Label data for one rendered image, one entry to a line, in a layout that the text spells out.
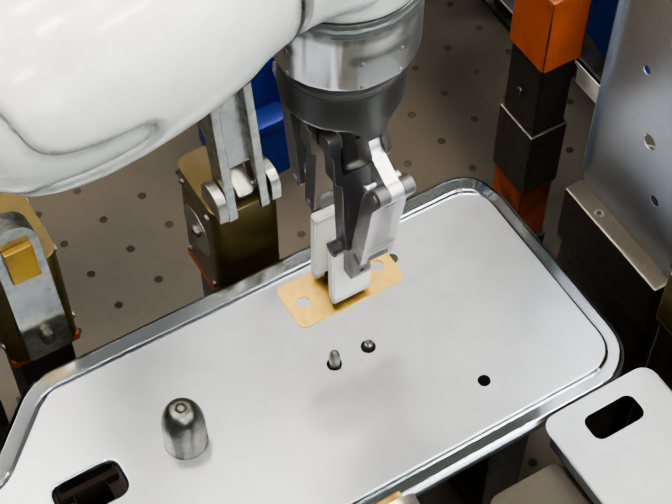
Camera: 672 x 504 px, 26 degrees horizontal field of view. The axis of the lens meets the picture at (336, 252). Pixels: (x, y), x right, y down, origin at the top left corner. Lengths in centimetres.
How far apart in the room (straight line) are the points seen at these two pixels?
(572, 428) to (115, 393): 34
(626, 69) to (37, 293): 47
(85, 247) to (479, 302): 55
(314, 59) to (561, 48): 49
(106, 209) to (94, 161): 95
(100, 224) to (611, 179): 61
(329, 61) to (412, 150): 85
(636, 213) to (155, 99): 61
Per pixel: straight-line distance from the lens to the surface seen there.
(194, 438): 105
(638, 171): 114
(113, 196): 159
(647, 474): 108
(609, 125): 115
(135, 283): 152
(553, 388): 110
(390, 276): 102
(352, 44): 76
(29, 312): 112
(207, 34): 63
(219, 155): 108
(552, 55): 123
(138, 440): 108
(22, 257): 107
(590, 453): 108
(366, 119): 82
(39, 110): 61
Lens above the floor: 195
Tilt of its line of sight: 55 degrees down
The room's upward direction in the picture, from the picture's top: straight up
